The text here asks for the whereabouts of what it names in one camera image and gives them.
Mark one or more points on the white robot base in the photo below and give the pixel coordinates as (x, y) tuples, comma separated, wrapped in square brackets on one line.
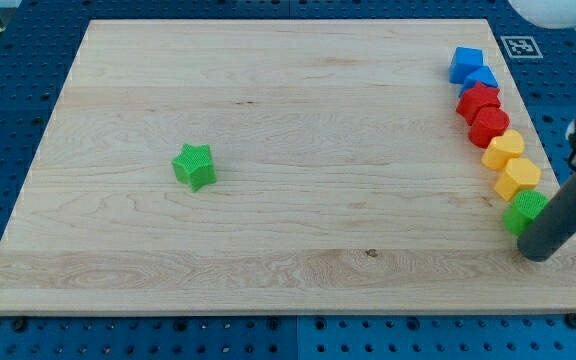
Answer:
[(551, 14)]

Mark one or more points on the green star block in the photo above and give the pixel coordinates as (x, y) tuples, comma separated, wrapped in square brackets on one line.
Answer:
[(194, 166)]

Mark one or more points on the red star block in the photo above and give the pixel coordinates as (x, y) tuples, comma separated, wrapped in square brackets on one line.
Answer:
[(475, 99)]

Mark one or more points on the wooden board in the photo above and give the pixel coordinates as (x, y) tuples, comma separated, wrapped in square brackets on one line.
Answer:
[(346, 182)]

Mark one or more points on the red cylinder block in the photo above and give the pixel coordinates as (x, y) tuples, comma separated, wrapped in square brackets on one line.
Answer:
[(489, 122)]

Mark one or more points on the blue cube block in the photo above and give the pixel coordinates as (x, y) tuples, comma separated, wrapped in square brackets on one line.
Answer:
[(465, 60)]

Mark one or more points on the blue triangle block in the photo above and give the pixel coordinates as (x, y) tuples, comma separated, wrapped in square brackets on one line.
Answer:
[(483, 75)]

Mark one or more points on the yellow heart block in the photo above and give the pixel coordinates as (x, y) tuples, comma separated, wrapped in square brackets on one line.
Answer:
[(503, 148)]

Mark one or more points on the yellow hexagon block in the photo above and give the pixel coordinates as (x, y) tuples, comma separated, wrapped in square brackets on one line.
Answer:
[(519, 174)]

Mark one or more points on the green cylinder block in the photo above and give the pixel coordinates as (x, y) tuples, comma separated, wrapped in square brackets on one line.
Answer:
[(523, 210)]

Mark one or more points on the white fiducial marker tag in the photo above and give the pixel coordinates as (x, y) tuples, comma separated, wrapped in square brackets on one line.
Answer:
[(521, 47)]

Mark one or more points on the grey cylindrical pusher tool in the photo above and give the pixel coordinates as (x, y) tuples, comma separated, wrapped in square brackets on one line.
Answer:
[(553, 226)]

